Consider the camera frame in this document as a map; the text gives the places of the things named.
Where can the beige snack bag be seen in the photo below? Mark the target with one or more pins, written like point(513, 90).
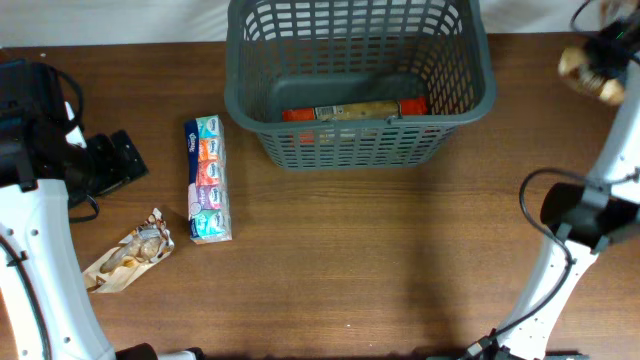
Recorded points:
point(575, 70)

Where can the Kleenex tissue multipack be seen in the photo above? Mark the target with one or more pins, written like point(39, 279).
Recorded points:
point(208, 196)

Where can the orange spaghetti package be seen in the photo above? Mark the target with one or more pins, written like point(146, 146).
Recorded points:
point(387, 109)

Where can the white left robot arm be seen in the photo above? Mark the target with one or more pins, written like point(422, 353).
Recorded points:
point(47, 168)

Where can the brown nut snack pouch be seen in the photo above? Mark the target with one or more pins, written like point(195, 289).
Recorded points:
point(144, 247)

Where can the grey plastic basket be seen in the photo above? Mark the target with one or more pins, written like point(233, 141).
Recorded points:
point(289, 54)

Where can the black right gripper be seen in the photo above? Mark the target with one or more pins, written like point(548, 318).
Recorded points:
point(594, 46)

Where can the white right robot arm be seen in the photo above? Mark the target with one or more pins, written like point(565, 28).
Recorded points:
point(583, 216)

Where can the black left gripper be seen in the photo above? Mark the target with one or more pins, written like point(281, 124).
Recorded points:
point(120, 165)

